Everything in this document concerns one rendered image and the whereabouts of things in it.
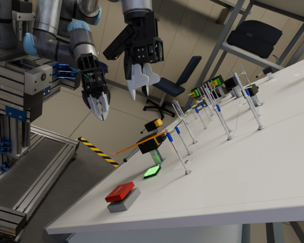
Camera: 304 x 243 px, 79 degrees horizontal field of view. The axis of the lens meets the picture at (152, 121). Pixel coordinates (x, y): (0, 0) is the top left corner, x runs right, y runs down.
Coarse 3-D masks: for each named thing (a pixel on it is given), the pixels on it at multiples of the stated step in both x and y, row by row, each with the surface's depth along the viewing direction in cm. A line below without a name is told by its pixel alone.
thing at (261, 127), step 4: (236, 76) 41; (240, 84) 41; (244, 92) 41; (244, 96) 42; (248, 96) 42; (248, 100) 42; (252, 108) 42; (252, 112) 42; (256, 116) 42; (256, 120) 42; (260, 124) 42; (260, 128) 42; (264, 128) 41
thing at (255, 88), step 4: (252, 84) 62; (248, 88) 60; (252, 88) 60; (256, 88) 62; (252, 92) 60; (256, 92) 61; (252, 96) 63; (256, 96) 62; (252, 100) 63; (256, 100) 61; (256, 104) 63; (260, 104) 61
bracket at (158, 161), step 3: (153, 150) 54; (156, 150) 56; (150, 153) 55; (153, 153) 55; (156, 153) 54; (159, 153) 56; (153, 156) 55; (156, 156) 55; (159, 156) 56; (153, 159) 55; (156, 159) 56; (159, 159) 54; (162, 159) 56; (165, 159) 57; (156, 162) 55; (159, 162) 55; (162, 162) 55; (156, 165) 55; (159, 165) 53
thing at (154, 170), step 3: (150, 168) 52; (153, 168) 51; (156, 168) 50; (159, 168) 50; (147, 171) 51; (150, 171) 50; (153, 171) 48; (156, 171) 49; (147, 174) 49; (150, 174) 49; (153, 174) 48; (156, 174) 48; (144, 177) 49; (147, 177) 49
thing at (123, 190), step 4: (124, 184) 42; (128, 184) 41; (132, 184) 41; (116, 188) 42; (120, 188) 41; (124, 188) 40; (128, 188) 40; (132, 188) 41; (112, 192) 41; (116, 192) 40; (120, 192) 38; (124, 192) 39; (128, 192) 40; (108, 196) 40; (112, 196) 39; (116, 196) 38; (120, 196) 38; (124, 196) 38; (108, 200) 40; (112, 200) 39; (116, 200) 38; (120, 200) 39
